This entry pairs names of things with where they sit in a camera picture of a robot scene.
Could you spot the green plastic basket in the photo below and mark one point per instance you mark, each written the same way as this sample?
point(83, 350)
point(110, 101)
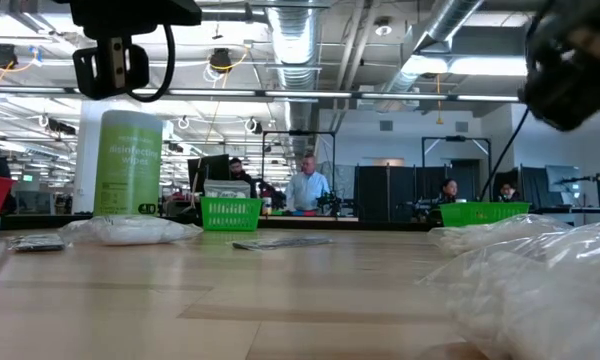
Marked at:
point(480, 212)
point(230, 215)

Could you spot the silver spiral air duct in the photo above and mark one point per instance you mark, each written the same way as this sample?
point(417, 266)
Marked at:
point(450, 15)
point(295, 50)

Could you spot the green disinfecting wipes canister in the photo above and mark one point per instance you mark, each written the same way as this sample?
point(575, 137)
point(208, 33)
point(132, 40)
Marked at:
point(128, 165)

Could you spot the black metal gantry frame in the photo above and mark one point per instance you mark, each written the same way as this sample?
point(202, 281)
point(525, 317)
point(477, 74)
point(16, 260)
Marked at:
point(300, 132)
point(455, 138)

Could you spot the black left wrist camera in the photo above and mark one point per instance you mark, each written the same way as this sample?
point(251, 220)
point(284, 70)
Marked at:
point(92, 67)

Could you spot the white bottle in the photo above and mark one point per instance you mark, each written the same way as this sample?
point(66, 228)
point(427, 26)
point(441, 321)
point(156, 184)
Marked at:
point(266, 206)

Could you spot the black ceiling device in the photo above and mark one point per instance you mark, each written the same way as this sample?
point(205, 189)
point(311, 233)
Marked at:
point(221, 60)

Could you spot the long pendant light bar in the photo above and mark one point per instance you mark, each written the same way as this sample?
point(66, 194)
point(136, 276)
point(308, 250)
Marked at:
point(205, 92)

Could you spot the grey monitor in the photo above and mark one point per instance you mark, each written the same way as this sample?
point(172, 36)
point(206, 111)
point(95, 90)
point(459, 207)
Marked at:
point(560, 175)

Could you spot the background black robot arm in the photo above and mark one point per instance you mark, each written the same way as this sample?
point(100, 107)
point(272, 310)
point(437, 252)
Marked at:
point(270, 192)
point(330, 200)

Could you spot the black computer monitor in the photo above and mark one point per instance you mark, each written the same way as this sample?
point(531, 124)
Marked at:
point(212, 170)

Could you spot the black partition panels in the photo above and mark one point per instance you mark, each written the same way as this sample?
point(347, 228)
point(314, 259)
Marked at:
point(375, 190)

